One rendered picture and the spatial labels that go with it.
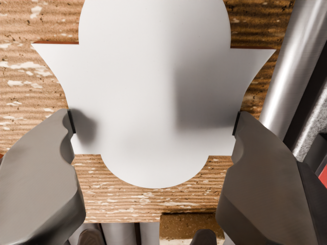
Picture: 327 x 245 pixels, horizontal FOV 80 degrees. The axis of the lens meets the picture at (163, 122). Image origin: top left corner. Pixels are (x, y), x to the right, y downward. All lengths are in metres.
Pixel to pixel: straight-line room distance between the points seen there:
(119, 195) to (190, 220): 0.07
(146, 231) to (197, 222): 0.09
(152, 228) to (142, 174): 0.12
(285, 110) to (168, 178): 0.10
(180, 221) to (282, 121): 0.13
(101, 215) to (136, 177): 0.08
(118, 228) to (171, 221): 0.09
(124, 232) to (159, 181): 0.14
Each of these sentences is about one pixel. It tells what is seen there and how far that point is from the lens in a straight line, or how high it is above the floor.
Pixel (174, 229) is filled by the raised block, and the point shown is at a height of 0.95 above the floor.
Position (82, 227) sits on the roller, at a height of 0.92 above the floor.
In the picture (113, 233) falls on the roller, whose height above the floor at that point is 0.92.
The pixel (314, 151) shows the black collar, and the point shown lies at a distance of 0.22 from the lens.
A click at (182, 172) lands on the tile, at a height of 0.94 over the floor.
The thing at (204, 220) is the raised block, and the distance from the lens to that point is 0.21.
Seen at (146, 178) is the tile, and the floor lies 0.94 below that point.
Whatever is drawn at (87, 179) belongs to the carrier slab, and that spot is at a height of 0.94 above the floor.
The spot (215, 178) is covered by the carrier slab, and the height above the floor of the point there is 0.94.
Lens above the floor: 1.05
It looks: 57 degrees down
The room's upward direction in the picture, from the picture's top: 179 degrees clockwise
